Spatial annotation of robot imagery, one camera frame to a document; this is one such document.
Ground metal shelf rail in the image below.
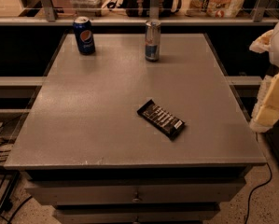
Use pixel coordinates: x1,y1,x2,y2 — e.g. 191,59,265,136
0,0,279,27

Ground silver red bull can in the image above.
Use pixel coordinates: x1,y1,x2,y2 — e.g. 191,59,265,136
145,20,160,62

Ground blue pepsi can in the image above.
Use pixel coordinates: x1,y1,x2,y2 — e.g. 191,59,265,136
73,16,95,55

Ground black cable on right floor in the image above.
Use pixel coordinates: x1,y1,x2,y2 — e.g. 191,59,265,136
244,162,273,224

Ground black cables on left floor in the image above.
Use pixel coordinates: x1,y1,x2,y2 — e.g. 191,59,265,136
0,119,33,224

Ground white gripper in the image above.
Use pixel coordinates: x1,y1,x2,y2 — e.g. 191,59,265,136
249,22,279,133

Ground black backpack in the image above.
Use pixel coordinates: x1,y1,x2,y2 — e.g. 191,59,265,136
106,0,182,17

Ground grey drawer cabinet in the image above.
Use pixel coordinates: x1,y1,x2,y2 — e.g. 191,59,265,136
6,34,265,224

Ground black chocolate rxbar wrapper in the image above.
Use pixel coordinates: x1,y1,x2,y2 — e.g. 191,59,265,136
137,100,185,140

